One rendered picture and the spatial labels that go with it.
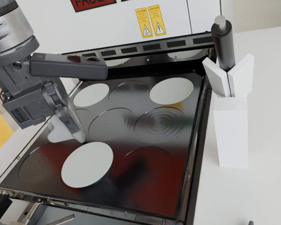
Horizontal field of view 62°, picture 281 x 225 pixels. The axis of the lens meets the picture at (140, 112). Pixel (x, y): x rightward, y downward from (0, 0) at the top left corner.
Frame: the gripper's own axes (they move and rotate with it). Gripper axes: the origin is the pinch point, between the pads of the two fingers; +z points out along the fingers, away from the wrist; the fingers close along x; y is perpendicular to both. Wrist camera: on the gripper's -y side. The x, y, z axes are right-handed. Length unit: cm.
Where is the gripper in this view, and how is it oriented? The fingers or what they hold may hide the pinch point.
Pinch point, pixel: (84, 135)
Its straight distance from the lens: 47.7
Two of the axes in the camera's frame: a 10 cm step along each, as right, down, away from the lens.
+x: 3.0, 5.3, -7.9
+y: -9.1, 4.0, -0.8
